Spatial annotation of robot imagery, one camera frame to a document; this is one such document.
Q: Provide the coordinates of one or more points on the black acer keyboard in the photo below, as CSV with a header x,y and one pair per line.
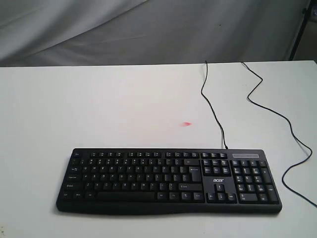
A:
x,y
140,181

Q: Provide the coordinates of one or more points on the grey backdrop cloth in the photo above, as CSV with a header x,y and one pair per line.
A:
x,y
131,32

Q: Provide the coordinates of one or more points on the black tripod stand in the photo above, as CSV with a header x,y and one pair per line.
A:
x,y
306,15

